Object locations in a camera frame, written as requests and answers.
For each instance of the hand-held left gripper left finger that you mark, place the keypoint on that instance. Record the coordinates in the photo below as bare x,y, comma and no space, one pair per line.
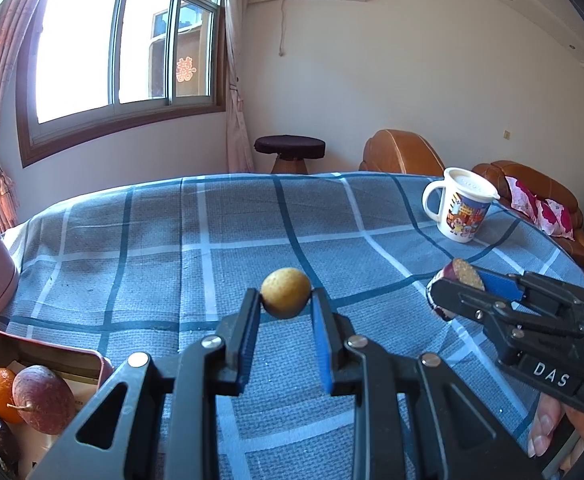
249,350

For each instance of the sliding glass window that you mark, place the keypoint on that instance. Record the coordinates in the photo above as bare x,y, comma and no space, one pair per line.
71,35

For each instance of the brown leather sofa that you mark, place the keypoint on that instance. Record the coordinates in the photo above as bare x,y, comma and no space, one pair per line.
492,172

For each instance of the round black stool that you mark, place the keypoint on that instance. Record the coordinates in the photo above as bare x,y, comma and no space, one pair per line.
289,146

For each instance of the white printed mug with lid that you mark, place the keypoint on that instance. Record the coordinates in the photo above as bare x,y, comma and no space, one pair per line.
462,215

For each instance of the blue plaid tablecloth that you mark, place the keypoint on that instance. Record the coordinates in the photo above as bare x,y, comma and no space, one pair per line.
171,260

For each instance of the mandarin orange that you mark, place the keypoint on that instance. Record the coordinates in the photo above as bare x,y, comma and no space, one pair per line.
1,395

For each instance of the purple passion fruit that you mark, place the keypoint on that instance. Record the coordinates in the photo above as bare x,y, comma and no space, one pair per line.
44,400

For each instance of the pink floral cushion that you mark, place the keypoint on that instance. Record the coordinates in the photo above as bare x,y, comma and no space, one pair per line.
522,195
554,217

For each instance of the red paper window decal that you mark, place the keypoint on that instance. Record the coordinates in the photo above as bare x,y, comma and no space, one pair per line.
185,69

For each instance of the person's right hand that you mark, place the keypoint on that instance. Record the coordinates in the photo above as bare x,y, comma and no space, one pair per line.
542,425

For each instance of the pale pink curtain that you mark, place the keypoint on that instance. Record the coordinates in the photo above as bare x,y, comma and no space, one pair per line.
237,110

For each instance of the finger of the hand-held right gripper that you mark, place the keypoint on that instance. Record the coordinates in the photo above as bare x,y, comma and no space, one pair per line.
459,300
502,286

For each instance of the pink tin box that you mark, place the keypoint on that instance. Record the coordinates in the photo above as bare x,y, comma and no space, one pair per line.
36,347

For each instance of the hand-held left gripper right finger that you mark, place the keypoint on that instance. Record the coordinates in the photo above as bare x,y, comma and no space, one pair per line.
322,350

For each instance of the brown leather armchair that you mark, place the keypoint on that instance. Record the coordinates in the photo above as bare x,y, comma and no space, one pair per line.
397,152

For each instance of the yellow-brown longan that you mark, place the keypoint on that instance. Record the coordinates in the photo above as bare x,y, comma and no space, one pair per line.
286,292

